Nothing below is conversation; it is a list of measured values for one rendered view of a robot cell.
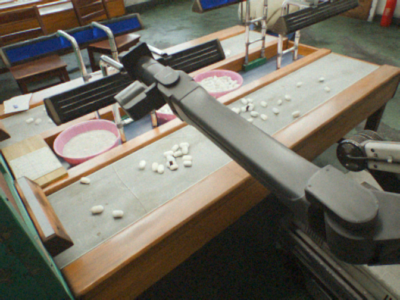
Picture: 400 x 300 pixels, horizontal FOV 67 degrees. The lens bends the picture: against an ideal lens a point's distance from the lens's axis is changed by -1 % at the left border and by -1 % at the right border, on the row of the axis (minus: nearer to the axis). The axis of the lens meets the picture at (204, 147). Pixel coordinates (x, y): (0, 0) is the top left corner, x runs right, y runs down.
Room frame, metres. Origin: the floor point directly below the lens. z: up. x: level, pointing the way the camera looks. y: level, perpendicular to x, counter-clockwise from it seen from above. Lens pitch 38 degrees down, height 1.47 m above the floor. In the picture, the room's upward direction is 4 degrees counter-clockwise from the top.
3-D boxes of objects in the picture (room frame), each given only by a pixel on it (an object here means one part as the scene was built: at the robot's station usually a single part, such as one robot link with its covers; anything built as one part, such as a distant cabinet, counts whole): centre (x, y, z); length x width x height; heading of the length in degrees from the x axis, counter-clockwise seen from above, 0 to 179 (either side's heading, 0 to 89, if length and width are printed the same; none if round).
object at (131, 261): (0.96, -0.34, 0.67); 1.81 x 0.12 x 0.19; 128
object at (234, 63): (1.52, 0.10, 0.71); 1.81 x 0.05 x 0.11; 128
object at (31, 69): (2.69, 1.48, 0.45); 0.44 x 0.43 x 0.91; 125
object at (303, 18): (1.50, -0.59, 1.08); 0.62 x 0.08 x 0.07; 128
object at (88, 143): (1.02, 0.48, 0.71); 0.22 x 0.22 x 0.06
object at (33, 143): (0.88, 0.65, 0.77); 0.33 x 0.15 x 0.01; 38
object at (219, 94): (1.46, -0.09, 0.72); 0.27 x 0.27 x 0.10
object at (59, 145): (1.02, 0.48, 0.72); 0.27 x 0.27 x 0.10
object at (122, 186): (1.13, -0.21, 0.73); 1.81 x 0.30 x 0.02; 128
